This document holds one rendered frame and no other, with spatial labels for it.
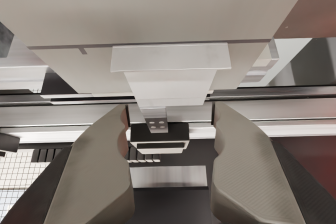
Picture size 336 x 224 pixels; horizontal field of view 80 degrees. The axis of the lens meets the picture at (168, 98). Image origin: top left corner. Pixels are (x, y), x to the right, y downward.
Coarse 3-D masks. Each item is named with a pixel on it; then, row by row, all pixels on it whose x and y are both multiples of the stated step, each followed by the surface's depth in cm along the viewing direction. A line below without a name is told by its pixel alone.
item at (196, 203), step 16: (144, 176) 21; (160, 176) 21; (176, 176) 21; (192, 176) 21; (144, 192) 20; (160, 192) 20; (176, 192) 20; (192, 192) 20; (208, 192) 20; (144, 208) 19; (160, 208) 19; (176, 208) 19; (192, 208) 19; (208, 208) 19
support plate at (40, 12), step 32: (0, 0) 11; (32, 0) 11; (64, 0) 11; (96, 0) 11; (128, 0) 11; (160, 0) 11; (192, 0) 11; (224, 0) 11; (256, 0) 12; (288, 0) 12; (32, 32) 14; (64, 32) 14; (96, 32) 14; (128, 32) 14; (160, 32) 14; (192, 32) 14; (224, 32) 14; (256, 32) 14; (64, 64) 17; (96, 64) 17
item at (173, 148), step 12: (144, 108) 27; (156, 108) 27; (156, 120) 32; (132, 132) 41; (144, 132) 41; (156, 132) 40; (168, 132) 41; (180, 132) 41; (144, 144) 41; (156, 144) 41; (168, 144) 41; (180, 144) 41
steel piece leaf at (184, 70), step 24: (120, 48) 15; (144, 48) 15; (168, 48) 15; (192, 48) 15; (216, 48) 15; (144, 72) 18; (168, 72) 19; (192, 72) 19; (144, 96) 24; (168, 96) 24; (192, 96) 24
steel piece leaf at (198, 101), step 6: (138, 102) 26; (144, 102) 26; (150, 102) 26; (156, 102) 26; (162, 102) 26; (168, 102) 26; (174, 102) 26; (180, 102) 26; (186, 102) 26; (192, 102) 26; (198, 102) 26
